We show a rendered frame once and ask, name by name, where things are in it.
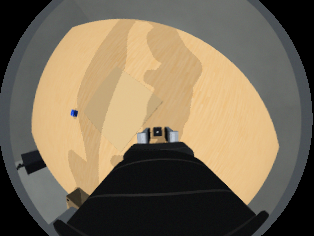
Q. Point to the blue die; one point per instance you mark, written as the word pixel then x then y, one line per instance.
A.
pixel 74 113

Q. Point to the beige square mat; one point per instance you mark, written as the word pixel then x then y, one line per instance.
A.
pixel 120 107

